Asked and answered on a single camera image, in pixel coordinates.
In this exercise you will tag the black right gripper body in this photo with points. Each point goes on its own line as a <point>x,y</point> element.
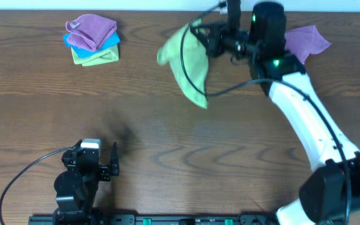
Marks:
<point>223,40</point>

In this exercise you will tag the folded green cloth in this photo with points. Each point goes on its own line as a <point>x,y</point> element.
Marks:
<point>108,55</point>

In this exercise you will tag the light green microfiber cloth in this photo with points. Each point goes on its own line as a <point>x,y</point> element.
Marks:
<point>189,64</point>

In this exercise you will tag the crumpled purple cloth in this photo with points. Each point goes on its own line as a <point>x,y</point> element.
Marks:
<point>304,41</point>

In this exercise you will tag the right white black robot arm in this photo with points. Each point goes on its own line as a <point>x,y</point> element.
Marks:
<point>332,192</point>

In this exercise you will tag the folded purple cloth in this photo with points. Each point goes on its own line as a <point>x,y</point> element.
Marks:
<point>90,31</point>

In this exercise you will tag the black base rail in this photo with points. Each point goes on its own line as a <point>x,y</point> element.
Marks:
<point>130,219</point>

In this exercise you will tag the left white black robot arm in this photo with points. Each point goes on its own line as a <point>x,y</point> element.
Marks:
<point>76,188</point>

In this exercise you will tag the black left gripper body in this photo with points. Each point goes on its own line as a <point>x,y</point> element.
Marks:
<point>97,169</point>

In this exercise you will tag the folded blue cloth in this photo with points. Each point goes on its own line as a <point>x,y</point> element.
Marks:
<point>84,53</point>

